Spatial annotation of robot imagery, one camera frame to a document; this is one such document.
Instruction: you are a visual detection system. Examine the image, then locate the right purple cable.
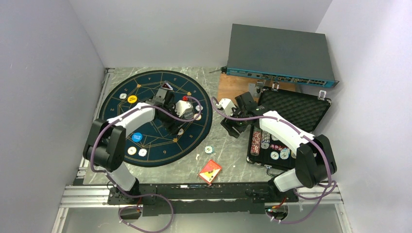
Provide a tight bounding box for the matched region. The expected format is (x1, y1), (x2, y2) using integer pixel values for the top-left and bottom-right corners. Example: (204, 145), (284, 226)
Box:
(209, 96), (338, 225)

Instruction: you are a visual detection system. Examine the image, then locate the grey network switch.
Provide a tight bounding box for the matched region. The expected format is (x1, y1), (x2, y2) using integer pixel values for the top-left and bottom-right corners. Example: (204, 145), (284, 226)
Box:
(222, 24), (339, 88)

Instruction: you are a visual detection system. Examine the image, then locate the purple cable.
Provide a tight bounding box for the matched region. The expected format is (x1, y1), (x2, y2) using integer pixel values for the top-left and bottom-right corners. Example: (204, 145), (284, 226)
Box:
(89, 96), (174, 233)
(209, 96), (338, 225)

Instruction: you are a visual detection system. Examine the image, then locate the yellow round blind button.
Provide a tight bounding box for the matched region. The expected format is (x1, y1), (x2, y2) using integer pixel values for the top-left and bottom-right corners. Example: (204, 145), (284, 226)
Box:
(127, 95), (138, 104)

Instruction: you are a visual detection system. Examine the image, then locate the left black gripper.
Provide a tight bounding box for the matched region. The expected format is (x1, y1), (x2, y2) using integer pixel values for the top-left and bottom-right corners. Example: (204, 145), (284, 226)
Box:
(158, 101), (187, 135)

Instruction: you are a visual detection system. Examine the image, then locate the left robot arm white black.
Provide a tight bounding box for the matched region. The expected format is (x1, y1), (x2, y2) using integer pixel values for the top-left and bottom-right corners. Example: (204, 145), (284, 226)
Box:
(83, 88), (181, 204)

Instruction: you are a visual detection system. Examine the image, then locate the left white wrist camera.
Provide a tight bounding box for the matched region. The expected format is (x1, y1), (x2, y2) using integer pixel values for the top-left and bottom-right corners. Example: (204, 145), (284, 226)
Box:
(175, 96), (193, 119)

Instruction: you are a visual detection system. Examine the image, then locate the triangular red black marker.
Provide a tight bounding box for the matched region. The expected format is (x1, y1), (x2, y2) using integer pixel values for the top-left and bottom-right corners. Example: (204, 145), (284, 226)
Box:
(161, 82), (173, 91)

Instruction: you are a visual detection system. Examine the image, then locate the black poker chip case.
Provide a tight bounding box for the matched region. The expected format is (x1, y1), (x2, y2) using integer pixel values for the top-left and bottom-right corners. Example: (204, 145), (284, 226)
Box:
(246, 89), (331, 170)

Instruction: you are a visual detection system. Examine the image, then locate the red chip roll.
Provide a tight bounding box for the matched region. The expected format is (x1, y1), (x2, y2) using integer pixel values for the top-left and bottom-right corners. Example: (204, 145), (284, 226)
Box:
(250, 131), (261, 156)

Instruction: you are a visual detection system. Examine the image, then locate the round dark blue poker mat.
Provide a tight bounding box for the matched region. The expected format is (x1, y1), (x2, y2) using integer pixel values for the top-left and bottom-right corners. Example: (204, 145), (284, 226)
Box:
(98, 70), (212, 167)

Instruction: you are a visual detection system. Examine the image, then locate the blue grey chip roll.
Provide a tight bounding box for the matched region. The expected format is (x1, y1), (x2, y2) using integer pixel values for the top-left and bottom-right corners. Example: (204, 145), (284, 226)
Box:
(260, 131), (271, 149)

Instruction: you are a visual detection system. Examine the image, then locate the wooden board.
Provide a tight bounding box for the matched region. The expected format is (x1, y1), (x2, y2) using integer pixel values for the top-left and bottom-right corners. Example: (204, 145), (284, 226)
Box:
(216, 74), (297, 108)

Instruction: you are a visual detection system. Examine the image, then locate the blue round blind button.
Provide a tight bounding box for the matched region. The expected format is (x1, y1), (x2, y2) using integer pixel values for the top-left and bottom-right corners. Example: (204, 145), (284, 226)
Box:
(131, 133), (143, 142)

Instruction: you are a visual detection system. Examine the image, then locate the light blue 10 chip stack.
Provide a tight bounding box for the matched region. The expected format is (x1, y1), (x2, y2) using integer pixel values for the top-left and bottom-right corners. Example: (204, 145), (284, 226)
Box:
(204, 146), (214, 154)

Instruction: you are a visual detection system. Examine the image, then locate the red playing card box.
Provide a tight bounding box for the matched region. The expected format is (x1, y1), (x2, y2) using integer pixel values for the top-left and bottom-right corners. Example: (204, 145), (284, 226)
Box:
(199, 160), (222, 185)

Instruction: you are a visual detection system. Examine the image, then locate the aluminium frame rail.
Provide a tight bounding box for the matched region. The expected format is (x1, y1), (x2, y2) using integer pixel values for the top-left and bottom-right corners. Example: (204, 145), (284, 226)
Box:
(52, 68), (114, 233)

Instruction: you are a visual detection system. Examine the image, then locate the grey dealer button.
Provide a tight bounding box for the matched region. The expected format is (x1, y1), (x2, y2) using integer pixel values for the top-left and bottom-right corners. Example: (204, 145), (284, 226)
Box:
(183, 111), (194, 120)

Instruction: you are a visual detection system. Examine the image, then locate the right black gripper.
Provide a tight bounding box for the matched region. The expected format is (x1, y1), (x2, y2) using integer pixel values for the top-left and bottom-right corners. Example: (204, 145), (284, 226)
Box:
(221, 104), (248, 138)

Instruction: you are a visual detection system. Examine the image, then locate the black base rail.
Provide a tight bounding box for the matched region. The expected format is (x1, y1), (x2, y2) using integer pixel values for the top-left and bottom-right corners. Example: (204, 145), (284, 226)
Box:
(107, 182), (299, 216)

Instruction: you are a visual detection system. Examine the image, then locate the white chip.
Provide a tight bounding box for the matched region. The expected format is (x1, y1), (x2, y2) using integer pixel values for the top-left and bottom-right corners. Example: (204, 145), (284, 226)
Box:
(138, 149), (147, 157)
(119, 93), (127, 100)

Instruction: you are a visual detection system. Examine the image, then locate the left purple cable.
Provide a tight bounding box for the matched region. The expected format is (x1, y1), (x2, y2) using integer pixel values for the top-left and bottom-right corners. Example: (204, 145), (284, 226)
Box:
(89, 96), (174, 233)

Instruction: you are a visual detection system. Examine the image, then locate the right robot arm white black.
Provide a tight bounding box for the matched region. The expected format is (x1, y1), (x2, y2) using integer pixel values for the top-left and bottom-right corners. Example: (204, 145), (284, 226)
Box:
(210, 93), (337, 201)

